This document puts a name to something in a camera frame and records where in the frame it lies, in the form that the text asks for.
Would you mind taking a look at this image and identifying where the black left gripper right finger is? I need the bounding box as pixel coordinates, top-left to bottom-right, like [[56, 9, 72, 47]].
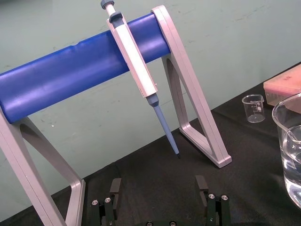
[[195, 175, 230, 226]]

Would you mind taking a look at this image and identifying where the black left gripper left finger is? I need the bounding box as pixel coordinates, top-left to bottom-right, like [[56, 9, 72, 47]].
[[90, 178, 122, 226]]

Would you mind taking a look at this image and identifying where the black table cloth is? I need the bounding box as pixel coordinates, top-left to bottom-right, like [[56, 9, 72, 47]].
[[0, 61, 301, 226]]

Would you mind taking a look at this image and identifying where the large clear glass beaker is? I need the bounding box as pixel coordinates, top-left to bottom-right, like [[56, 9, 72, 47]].
[[271, 92, 301, 210]]

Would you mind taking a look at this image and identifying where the small clear glass beaker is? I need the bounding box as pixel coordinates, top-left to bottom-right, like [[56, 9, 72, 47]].
[[241, 94, 266, 123]]

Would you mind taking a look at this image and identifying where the blue and grey pipette stand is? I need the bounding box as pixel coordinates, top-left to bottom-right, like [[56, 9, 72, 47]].
[[0, 5, 233, 226]]

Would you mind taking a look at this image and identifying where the pink pipette tip box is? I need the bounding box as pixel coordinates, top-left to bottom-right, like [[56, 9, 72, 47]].
[[262, 64, 301, 106]]

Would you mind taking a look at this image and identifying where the white and blue pipette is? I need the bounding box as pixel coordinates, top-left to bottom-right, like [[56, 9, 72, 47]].
[[100, 0, 182, 160]]

